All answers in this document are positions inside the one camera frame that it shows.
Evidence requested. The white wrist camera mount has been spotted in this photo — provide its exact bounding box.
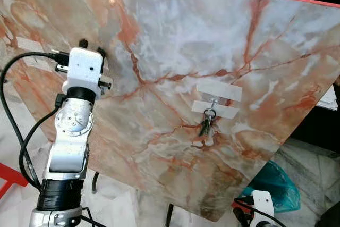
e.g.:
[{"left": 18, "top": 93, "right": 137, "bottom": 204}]
[
  {"left": 55, "top": 47, "right": 106, "bottom": 98},
  {"left": 250, "top": 189, "right": 275, "bottom": 223}
]

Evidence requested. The small white tape piece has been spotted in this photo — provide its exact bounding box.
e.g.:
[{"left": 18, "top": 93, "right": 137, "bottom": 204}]
[{"left": 192, "top": 133, "right": 215, "bottom": 148}]

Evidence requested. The black low cabinet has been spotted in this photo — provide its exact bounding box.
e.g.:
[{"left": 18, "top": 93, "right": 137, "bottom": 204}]
[{"left": 290, "top": 78, "right": 340, "bottom": 156}]

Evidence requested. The red plastic stool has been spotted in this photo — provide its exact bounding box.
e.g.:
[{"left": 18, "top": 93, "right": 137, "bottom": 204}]
[{"left": 0, "top": 162, "right": 29, "bottom": 201}]

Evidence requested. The white paper stack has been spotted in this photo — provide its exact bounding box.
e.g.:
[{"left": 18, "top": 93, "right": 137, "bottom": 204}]
[{"left": 318, "top": 85, "right": 340, "bottom": 112}]

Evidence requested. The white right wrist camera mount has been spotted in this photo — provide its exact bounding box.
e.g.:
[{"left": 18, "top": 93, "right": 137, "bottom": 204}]
[{"left": 250, "top": 189, "right": 275, "bottom": 223}]

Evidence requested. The teal plastic bag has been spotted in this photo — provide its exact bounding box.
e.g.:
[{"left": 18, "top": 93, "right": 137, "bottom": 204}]
[{"left": 241, "top": 160, "right": 301, "bottom": 213}]

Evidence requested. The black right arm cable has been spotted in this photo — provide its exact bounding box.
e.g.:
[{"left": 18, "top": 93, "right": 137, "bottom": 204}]
[{"left": 233, "top": 196, "right": 287, "bottom": 227}]

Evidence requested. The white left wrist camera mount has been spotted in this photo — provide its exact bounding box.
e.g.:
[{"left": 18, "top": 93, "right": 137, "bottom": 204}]
[{"left": 55, "top": 47, "right": 106, "bottom": 98}]

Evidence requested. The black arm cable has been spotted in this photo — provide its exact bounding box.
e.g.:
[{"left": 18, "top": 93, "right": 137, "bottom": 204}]
[
  {"left": 233, "top": 196, "right": 287, "bottom": 227},
  {"left": 0, "top": 51, "right": 71, "bottom": 191}
]

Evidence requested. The black table leg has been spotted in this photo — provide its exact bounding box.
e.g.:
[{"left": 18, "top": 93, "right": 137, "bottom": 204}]
[
  {"left": 165, "top": 203, "right": 175, "bottom": 227},
  {"left": 91, "top": 171, "right": 100, "bottom": 194}
]

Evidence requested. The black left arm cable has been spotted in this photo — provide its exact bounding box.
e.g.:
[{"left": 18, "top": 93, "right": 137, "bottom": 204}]
[{"left": 0, "top": 51, "right": 71, "bottom": 191}]

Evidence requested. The marble pattern table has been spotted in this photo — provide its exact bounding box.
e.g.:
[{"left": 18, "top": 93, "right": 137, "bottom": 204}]
[{"left": 0, "top": 0, "right": 340, "bottom": 223}]

